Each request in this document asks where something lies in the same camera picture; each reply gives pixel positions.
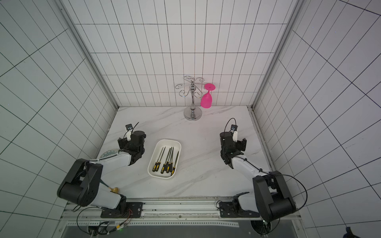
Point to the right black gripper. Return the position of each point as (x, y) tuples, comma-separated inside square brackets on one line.
[(242, 143)]

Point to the pink plastic wine glass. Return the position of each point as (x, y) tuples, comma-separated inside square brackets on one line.
[(206, 101)]

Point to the brass fitting near arm base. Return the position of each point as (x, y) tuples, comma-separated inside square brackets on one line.
[(115, 190)]

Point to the file tool yellow black handle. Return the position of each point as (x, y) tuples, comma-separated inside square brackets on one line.
[(164, 165)]

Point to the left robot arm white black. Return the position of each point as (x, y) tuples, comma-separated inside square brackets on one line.
[(83, 183)]

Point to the aluminium mounting rail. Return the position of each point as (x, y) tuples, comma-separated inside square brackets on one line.
[(160, 212)]

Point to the white plastic storage tray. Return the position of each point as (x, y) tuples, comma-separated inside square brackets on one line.
[(168, 144)]

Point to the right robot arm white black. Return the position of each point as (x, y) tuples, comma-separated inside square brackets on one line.
[(271, 198)]

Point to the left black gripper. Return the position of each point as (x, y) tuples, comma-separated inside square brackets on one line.
[(124, 141)]

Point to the chrome glass holder stand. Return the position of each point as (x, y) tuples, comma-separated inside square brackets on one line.
[(193, 112)]

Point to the green patterned round plate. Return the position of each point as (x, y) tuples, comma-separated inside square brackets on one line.
[(109, 153)]

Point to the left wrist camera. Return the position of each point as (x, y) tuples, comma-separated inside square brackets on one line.
[(129, 130)]

